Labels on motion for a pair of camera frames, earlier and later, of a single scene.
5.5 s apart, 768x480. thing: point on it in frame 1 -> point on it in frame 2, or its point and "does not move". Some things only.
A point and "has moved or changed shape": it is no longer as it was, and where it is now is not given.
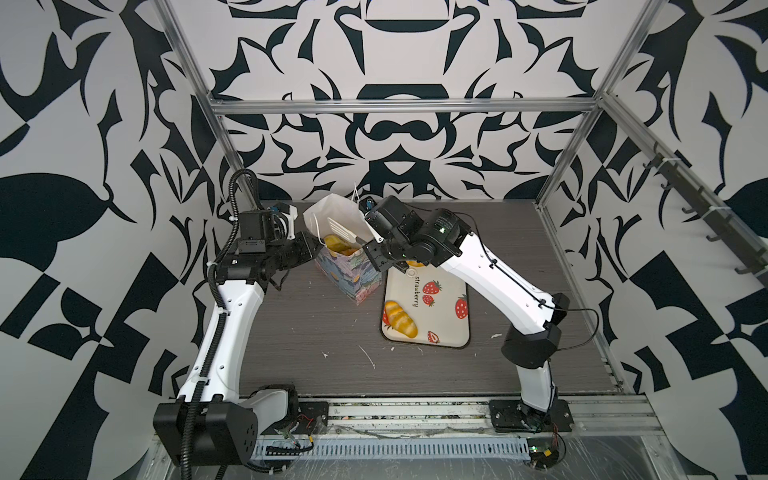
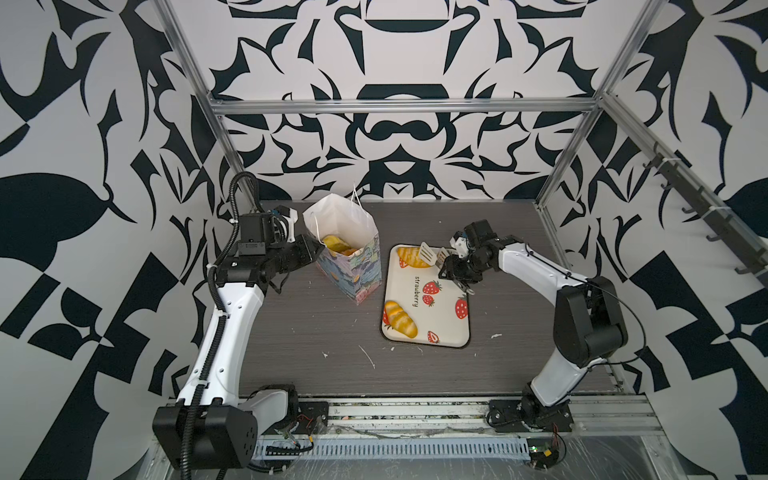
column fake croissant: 337,245 does not move
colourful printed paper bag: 343,230 does not move
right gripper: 373,253 -> 451,270
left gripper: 306,250 does not move
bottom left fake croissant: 400,319 does not move
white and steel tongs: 346,232 has moved or changed shape
